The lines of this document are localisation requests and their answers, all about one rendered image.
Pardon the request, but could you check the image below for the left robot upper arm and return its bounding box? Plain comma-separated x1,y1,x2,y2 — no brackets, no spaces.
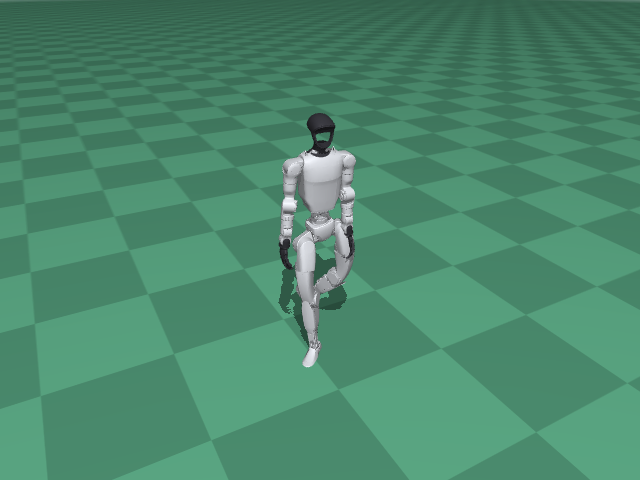
339,150,356,202

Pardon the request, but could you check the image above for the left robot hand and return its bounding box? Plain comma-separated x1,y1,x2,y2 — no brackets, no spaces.
343,225,355,259

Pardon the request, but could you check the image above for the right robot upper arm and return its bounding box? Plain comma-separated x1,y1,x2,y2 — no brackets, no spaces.
282,157,303,213

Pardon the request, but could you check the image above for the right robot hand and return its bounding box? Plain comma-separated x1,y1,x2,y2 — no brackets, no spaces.
279,239,293,270

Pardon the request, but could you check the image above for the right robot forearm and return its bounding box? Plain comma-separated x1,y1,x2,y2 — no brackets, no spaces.
279,199,294,245

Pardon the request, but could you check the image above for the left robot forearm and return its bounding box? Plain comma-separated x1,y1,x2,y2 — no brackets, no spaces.
340,189,355,233

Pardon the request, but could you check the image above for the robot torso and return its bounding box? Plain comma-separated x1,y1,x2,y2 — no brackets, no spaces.
297,146,343,243

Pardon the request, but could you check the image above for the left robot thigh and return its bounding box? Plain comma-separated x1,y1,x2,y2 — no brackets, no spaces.
327,218,355,285

